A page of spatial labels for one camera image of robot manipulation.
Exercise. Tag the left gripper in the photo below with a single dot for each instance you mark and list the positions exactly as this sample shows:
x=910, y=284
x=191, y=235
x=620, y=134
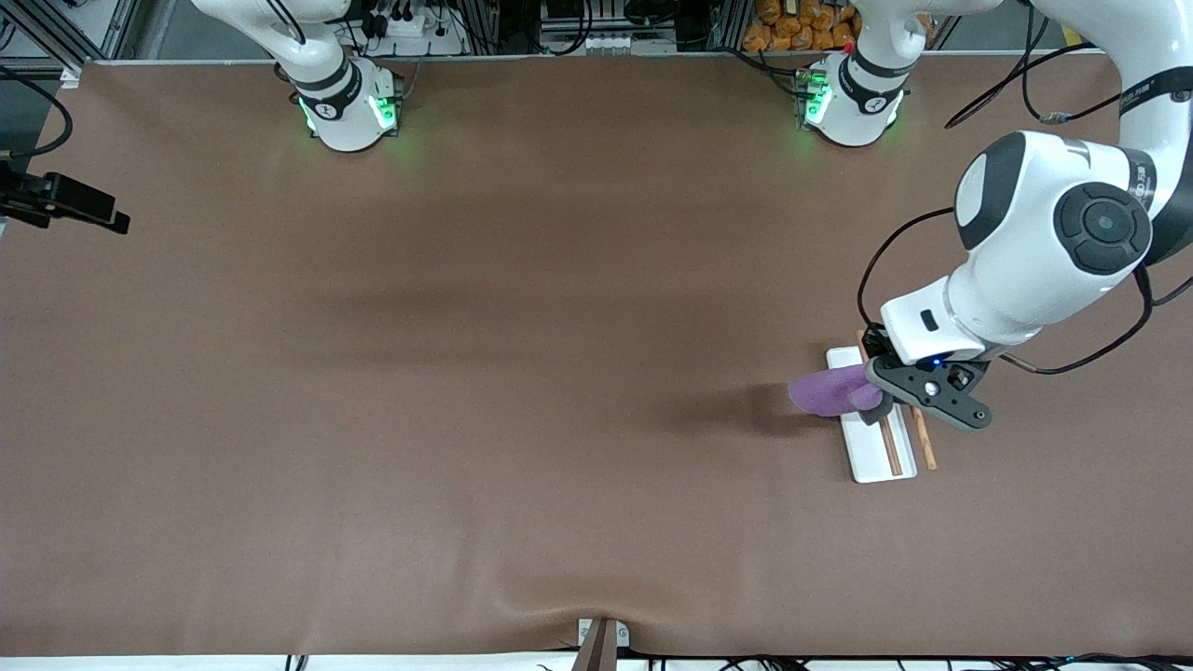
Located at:
x=875, y=339

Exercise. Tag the purple microfibre towel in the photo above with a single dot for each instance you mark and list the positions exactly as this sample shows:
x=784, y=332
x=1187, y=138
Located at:
x=825, y=391

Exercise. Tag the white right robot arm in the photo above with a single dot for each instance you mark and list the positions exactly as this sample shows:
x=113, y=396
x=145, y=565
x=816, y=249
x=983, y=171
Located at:
x=340, y=121

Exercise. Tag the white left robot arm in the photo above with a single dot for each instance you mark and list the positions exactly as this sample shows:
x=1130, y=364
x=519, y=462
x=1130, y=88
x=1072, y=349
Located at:
x=1044, y=233

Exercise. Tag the wooden rack rod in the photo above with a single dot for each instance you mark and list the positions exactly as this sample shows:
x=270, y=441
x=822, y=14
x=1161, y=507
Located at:
x=893, y=452
x=925, y=443

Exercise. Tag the white towel rack base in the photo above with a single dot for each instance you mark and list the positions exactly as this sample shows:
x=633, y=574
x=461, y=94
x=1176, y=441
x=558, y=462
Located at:
x=871, y=457

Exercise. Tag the metal table clamp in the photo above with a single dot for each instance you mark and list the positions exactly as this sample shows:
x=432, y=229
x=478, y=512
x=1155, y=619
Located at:
x=596, y=648

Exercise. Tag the orange packets pile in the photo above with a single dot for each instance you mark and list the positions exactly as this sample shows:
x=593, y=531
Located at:
x=792, y=28

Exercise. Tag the brown table cover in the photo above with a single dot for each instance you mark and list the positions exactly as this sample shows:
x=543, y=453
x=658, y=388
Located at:
x=466, y=419

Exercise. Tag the white terminal block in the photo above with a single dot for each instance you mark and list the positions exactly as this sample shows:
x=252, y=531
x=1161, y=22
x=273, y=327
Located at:
x=606, y=43

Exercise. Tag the aluminium frame profile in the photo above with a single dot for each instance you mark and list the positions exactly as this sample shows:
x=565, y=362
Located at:
x=112, y=23

